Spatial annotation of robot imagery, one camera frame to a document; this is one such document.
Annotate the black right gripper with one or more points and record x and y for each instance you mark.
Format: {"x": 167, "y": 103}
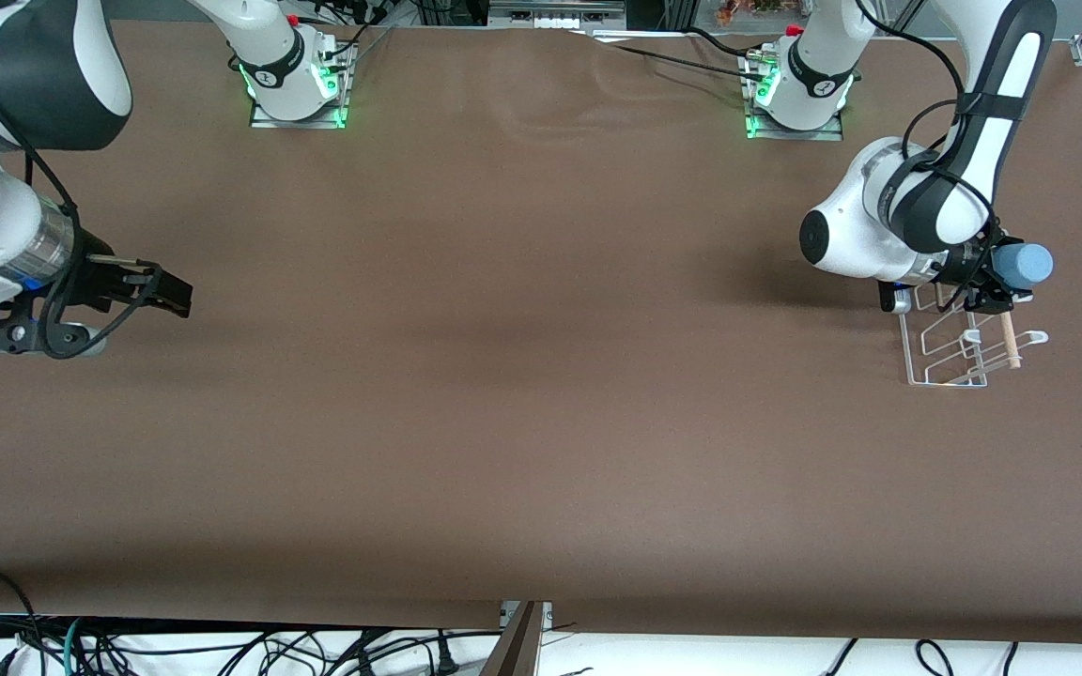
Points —
{"x": 98, "y": 283}

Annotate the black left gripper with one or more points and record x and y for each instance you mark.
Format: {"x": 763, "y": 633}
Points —
{"x": 979, "y": 271}

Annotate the blue plastic cup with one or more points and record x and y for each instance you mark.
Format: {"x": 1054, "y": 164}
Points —
{"x": 1025, "y": 266}

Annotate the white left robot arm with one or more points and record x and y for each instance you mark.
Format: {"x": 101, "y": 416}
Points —
{"x": 860, "y": 235}

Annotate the wooden rack rod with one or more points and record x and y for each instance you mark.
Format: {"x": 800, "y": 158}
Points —
{"x": 1011, "y": 343}

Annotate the brown table cover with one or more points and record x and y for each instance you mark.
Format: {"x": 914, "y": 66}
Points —
{"x": 541, "y": 422}

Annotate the wooden table beam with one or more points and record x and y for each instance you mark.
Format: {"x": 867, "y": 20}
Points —
{"x": 515, "y": 648}

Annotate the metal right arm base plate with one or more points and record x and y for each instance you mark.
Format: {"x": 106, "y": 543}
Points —
{"x": 264, "y": 120}

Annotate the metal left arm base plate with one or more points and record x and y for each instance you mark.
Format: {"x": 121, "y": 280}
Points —
{"x": 823, "y": 134}

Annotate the small metal bracket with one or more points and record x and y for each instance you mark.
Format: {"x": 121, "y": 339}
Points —
{"x": 506, "y": 612}

